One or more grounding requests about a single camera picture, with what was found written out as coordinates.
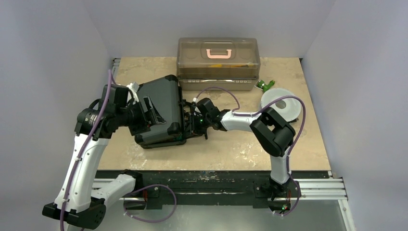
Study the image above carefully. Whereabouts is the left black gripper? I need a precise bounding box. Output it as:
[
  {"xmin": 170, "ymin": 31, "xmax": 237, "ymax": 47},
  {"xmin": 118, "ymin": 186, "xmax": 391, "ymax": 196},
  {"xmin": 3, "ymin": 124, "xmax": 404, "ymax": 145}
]
[{"xmin": 116, "ymin": 95, "xmax": 165, "ymax": 135}]

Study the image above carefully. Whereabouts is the black poker chip case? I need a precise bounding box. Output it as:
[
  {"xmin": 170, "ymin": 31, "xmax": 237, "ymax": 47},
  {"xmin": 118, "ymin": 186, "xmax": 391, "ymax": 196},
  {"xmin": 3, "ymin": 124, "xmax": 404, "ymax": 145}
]
[{"xmin": 134, "ymin": 75, "xmax": 192, "ymax": 149}]

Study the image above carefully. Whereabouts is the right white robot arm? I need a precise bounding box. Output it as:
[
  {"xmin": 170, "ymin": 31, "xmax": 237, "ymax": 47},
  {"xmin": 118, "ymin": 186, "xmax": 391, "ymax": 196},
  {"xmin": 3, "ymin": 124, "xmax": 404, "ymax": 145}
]
[{"xmin": 186, "ymin": 98, "xmax": 300, "ymax": 196}]

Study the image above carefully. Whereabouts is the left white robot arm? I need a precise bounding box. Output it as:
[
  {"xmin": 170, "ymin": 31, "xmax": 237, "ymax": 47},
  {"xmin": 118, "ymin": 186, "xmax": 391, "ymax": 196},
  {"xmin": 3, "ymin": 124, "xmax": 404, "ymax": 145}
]
[{"xmin": 42, "ymin": 83, "xmax": 163, "ymax": 230}]

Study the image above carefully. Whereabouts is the translucent brown storage box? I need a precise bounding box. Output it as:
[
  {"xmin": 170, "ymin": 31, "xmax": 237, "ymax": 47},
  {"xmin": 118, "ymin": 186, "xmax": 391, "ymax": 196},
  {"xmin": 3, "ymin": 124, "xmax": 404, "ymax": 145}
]
[{"xmin": 176, "ymin": 37, "xmax": 261, "ymax": 91}]

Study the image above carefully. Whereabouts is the green toy figure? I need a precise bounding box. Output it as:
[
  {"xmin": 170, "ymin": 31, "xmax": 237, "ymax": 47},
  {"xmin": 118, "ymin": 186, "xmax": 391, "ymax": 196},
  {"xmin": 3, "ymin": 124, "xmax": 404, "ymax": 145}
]
[{"xmin": 255, "ymin": 80, "xmax": 275, "ymax": 92}]

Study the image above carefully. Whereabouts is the white filament spool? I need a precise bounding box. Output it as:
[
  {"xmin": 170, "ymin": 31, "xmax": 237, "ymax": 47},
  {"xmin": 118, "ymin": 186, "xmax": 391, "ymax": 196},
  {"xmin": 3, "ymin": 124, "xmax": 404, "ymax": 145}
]
[{"xmin": 260, "ymin": 88, "xmax": 302, "ymax": 122}]

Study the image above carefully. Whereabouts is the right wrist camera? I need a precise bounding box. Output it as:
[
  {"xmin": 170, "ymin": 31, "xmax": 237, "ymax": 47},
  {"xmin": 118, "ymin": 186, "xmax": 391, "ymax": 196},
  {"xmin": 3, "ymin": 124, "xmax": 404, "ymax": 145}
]
[{"xmin": 191, "ymin": 98, "xmax": 200, "ymax": 112}]

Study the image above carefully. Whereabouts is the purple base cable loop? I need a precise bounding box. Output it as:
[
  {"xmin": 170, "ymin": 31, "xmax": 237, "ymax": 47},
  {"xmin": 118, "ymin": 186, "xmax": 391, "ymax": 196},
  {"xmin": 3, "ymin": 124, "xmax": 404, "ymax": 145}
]
[{"xmin": 123, "ymin": 185, "xmax": 178, "ymax": 224}]

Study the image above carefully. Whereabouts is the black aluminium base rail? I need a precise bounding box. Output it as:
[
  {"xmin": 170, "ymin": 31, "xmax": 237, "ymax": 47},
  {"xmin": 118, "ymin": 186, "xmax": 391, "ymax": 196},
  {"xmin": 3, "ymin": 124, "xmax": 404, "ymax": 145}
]
[{"xmin": 90, "ymin": 169, "xmax": 348, "ymax": 211}]

